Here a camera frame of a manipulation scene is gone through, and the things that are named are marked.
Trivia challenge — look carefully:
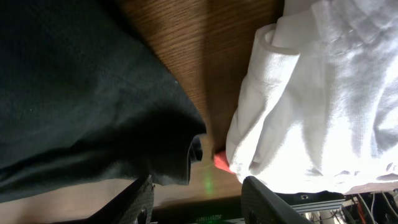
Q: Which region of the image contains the black Nike t-shirt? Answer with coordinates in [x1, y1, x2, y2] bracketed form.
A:
[1, 0, 206, 202]

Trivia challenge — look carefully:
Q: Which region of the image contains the white t-shirt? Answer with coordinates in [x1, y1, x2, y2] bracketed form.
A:
[226, 0, 397, 194]

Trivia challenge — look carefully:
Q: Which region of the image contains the red garment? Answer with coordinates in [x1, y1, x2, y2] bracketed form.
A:
[213, 151, 234, 174]

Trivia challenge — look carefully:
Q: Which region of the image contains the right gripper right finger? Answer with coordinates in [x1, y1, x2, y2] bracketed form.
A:
[241, 176, 311, 224]

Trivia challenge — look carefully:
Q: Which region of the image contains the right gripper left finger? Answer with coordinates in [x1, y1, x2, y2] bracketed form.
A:
[84, 175, 154, 224]

